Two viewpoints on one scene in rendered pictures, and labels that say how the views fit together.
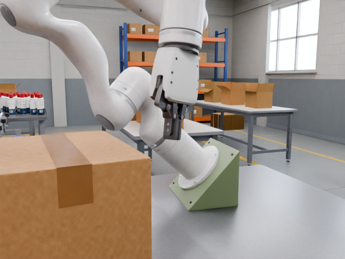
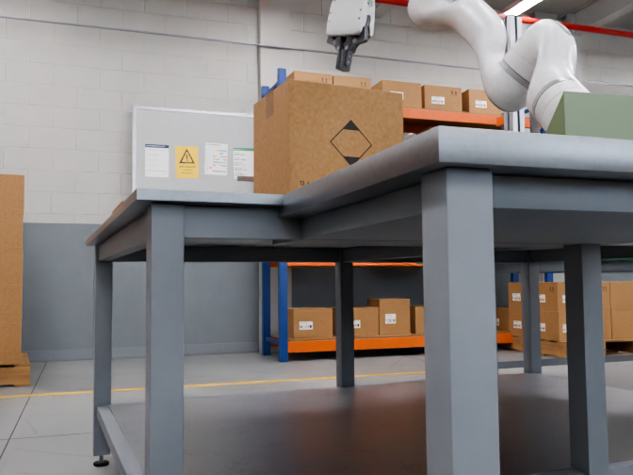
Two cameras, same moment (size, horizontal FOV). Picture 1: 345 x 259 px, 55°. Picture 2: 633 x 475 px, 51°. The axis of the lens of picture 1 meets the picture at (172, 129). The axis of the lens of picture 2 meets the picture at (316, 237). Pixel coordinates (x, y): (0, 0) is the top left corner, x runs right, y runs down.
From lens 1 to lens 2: 166 cm
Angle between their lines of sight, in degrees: 91
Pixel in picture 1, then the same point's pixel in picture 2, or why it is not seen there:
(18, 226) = (258, 130)
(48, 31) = (432, 20)
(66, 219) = (267, 125)
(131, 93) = (510, 57)
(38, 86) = not seen: outside the picture
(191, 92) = (350, 23)
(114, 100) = (487, 70)
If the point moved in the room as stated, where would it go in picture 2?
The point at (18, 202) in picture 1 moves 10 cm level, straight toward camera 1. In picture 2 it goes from (258, 117) to (219, 112)
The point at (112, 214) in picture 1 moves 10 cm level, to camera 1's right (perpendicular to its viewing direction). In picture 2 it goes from (278, 121) to (274, 110)
